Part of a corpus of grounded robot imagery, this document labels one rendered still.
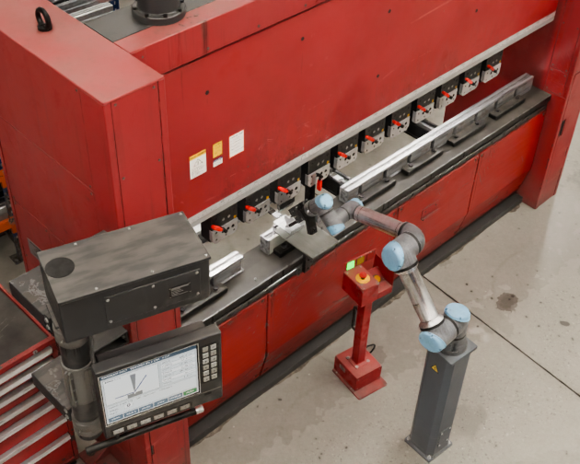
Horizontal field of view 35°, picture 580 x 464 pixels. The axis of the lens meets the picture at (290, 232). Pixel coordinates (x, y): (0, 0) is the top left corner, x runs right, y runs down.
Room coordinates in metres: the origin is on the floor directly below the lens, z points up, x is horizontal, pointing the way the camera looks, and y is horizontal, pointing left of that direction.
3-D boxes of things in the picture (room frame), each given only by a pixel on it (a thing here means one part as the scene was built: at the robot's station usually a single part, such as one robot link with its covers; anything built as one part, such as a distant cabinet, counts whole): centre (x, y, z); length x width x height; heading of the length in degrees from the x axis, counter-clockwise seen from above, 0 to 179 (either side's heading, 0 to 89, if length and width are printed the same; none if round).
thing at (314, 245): (3.28, -0.08, 1.00); 0.26 x 0.18 x 0.01; 46
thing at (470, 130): (4.35, -0.99, 0.89); 0.30 x 0.05 x 0.03; 136
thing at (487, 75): (4.51, -1.07, 1.26); 0.15 x 0.09 x 0.17; 136
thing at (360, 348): (3.26, -0.40, 0.39); 0.05 x 0.05 x 0.54; 36
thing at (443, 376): (2.83, -0.77, 0.39); 0.18 x 0.18 x 0.77; 42
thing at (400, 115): (3.94, -0.52, 1.26); 0.15 x 0.09 x 0.17; 136
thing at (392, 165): (4.29, -0.85, 0.92); 1.67 x 0.06 x 0.10; 136
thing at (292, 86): (3.85, -0.43, 1.74); 3.00 x 0.08 x 0.80; 136
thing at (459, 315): (2.82, -0.76, 0.94); 0.13 x 0.12 x 0.14; 138
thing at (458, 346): (2.83, -0.77, 0.82); 0.15 x 0.15 x 0.10
